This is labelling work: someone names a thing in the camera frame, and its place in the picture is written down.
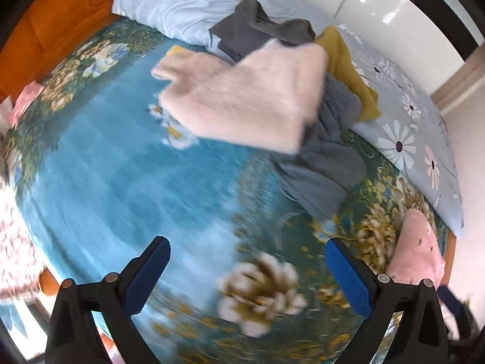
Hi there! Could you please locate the pink pillow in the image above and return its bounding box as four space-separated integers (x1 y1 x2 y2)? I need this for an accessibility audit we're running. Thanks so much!
386 209 459 323

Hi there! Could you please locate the pink floral cloth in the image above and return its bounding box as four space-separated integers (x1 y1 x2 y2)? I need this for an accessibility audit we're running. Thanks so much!
0 81 46 304

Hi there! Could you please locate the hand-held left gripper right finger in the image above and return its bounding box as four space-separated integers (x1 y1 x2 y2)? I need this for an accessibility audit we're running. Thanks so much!
326 237 450 364

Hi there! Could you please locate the orange wooden headboard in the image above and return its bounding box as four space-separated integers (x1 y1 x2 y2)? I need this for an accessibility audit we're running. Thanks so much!
0 0 131 101

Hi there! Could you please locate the light blue daisy quilt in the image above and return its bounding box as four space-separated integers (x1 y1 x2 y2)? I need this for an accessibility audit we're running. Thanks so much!
112 0 465 238

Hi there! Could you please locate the cream fluffy sweater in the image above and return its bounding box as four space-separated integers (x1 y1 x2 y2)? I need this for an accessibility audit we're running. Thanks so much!
151 40 329 156

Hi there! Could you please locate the mustard yellow garment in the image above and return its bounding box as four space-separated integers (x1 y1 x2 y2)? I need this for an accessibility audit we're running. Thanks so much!
314 26 380 122

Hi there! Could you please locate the grey-blue garment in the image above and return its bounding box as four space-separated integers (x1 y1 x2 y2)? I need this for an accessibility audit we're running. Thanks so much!
271 74 367 222

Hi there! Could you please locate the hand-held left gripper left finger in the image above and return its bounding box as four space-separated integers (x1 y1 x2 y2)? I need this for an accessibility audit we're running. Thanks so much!
45 236 171 364

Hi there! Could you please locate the beige door frame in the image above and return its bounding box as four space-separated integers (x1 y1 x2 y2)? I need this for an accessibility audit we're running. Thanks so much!
431 51 485 116

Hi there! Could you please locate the white glossy wardrobe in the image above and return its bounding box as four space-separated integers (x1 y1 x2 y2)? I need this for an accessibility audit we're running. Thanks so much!
265 0 467 95

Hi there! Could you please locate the dark grey garment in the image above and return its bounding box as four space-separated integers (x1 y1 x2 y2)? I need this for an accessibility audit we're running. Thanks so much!
208 0 317 63

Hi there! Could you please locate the blue floral bed blanket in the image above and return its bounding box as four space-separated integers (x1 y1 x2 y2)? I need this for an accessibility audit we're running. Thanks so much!
8 19 451 364

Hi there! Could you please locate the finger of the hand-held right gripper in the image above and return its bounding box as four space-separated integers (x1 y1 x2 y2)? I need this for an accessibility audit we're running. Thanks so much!
436 285 474 342

